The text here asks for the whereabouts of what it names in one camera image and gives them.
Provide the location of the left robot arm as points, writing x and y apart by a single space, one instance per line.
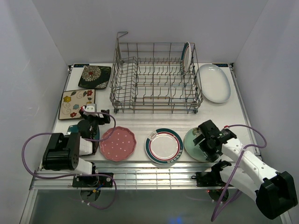
63 152

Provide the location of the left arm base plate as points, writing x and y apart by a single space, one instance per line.
93 182

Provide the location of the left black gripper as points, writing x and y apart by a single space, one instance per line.
102 120

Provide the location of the green floral plate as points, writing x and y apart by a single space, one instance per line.
194 151

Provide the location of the dark teal plate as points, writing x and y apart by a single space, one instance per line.
72 129

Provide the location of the grey wire dish rack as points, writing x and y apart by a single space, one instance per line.
147 77

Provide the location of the pink dotted scalloped plate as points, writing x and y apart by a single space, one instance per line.
119 146

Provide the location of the cream floral square plate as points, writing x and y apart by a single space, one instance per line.
72 101

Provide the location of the green red rimmed white plate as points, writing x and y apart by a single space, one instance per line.
186 58

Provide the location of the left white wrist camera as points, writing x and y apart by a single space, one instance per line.
89 109

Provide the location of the white oval plate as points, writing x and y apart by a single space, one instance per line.
215 84

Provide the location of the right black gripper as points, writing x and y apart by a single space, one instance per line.
211 155

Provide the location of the black floral square plate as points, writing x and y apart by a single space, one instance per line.
95 77

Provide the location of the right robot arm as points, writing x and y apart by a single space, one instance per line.
274 192

